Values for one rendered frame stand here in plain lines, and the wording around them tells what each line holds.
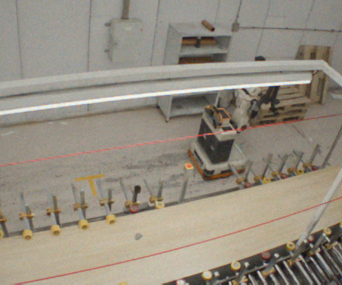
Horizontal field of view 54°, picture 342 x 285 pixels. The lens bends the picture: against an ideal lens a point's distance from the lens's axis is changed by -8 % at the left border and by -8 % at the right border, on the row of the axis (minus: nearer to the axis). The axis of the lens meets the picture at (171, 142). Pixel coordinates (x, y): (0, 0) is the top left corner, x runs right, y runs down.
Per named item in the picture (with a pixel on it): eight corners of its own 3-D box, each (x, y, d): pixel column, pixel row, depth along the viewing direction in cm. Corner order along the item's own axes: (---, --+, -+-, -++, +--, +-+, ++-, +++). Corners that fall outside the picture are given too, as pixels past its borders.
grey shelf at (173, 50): (156, 107, 628) (168, 22, 530) (202, 102, 661) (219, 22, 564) (166, 122, 597) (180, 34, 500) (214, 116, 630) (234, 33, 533)
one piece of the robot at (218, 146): (210, 171, 495) (223, 122, 443) (193, 145, 533) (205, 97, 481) (231, 167, 508) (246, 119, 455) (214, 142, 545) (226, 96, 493)
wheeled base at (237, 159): (204, 182, 498) (208, 168, 482) (186, 151, 542) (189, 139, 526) (245, 173, 523) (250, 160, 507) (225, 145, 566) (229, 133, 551)
